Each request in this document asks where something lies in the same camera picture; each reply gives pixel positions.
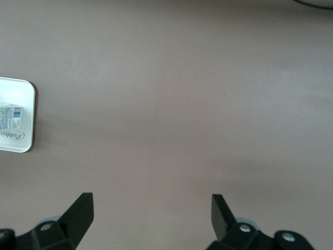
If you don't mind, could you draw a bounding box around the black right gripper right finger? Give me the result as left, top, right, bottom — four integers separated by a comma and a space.
205, 194, 315, 250

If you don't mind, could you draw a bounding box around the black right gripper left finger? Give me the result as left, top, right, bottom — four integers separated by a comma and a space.
14, 192, 94, 250

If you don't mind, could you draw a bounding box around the blue white milk carton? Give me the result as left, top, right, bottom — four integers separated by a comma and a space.
0, 105, 23, 131

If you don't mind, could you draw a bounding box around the cream rabbit print tray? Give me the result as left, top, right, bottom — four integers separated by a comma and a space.
0, 77, 36, 153

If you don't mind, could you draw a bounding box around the black cable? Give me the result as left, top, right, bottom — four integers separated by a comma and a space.
293, 0, 333, 10

